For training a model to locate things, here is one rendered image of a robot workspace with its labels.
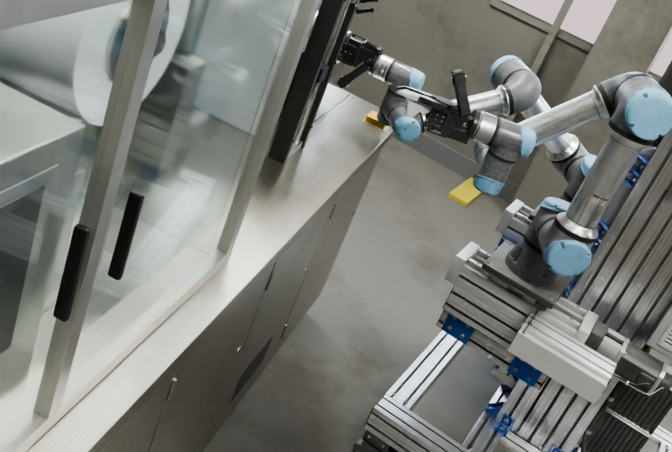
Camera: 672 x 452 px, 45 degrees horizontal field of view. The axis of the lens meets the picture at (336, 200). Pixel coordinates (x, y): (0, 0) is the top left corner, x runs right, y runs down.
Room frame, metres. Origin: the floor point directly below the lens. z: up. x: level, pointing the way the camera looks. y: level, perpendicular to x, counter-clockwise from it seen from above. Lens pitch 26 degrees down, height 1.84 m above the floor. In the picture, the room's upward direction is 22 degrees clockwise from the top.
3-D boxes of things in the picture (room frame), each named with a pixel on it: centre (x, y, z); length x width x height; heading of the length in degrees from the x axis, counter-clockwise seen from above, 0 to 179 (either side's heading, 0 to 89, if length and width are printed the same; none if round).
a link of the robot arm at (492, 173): (1.97, -0.34, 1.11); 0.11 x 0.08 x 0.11; 6
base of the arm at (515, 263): (2.12, -0.59, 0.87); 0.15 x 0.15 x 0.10
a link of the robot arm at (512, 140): (1.95, -0.35, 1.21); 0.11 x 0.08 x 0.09; 96
